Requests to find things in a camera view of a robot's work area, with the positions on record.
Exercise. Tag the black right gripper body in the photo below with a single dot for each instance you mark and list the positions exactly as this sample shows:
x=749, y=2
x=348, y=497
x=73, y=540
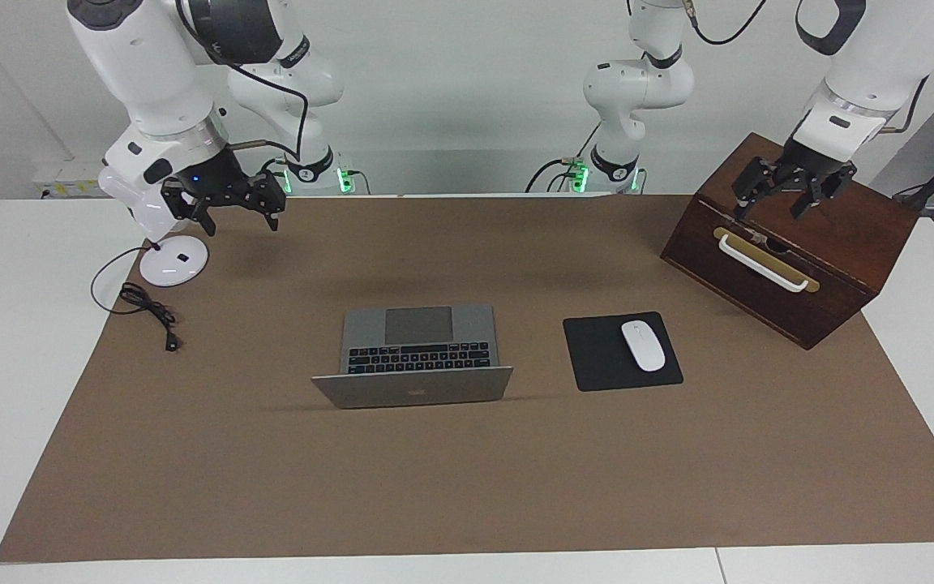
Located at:
x=220, y=182

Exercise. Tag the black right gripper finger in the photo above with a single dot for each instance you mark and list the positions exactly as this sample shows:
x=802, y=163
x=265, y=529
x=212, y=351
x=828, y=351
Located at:
x=205, y=221
x=273, y=215

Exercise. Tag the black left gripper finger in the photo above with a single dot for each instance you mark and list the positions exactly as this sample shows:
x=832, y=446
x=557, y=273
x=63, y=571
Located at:
x=741, y=204
x=806, y=203

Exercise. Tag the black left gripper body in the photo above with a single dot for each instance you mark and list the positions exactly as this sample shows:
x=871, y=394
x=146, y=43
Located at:
x=807, y=170

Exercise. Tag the silver grey laptop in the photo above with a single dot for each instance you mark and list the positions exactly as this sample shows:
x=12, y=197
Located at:
x=418, y=391

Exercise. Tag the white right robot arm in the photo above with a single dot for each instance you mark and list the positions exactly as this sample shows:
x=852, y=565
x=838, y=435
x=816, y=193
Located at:
x=143, y=73

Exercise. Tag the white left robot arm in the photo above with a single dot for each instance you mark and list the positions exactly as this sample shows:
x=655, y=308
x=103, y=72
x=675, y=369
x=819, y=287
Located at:
x=637, y=81

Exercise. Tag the white desk lamp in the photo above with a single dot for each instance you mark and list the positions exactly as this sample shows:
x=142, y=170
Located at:
x=175, y=264

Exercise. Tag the dark brown wooden box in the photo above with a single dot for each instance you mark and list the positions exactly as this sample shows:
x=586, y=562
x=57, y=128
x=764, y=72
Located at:
x=840, y=251

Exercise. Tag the white computer mouse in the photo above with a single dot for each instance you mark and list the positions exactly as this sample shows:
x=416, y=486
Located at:
x=644, y=347

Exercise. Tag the black mouse pad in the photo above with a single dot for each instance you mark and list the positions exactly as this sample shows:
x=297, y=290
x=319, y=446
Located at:
x=597, y=357

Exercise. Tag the brown table mat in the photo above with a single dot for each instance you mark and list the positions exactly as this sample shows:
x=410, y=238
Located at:
x=467, y=487

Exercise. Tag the white wall power strip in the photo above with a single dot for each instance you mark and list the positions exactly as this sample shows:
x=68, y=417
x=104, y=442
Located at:
x=62, y=174

